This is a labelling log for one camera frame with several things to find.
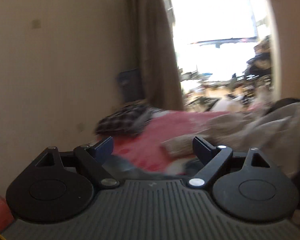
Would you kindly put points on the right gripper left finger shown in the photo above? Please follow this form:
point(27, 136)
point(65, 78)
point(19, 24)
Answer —
point(91, 159)

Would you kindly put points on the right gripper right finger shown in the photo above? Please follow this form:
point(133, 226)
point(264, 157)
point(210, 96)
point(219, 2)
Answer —
point(214, 159)

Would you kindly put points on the blue denim jeans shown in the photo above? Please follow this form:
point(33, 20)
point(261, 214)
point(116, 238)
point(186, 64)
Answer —
point(122, 169)

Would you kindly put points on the plaid checkered garment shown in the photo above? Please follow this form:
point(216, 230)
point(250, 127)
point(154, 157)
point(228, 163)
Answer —
point(129, 120)

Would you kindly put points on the pink floral bed blanket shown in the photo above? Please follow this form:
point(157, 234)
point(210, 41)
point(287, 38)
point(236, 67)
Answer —
point(164, 126)

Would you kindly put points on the beige knit sweater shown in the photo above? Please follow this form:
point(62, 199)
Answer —
point(276, 134)

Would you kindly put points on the dark blue bin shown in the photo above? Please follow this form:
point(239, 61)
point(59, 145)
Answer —
point(130, 84)

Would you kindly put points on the brown curtain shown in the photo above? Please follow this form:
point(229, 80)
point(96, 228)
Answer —
point(154, 53)

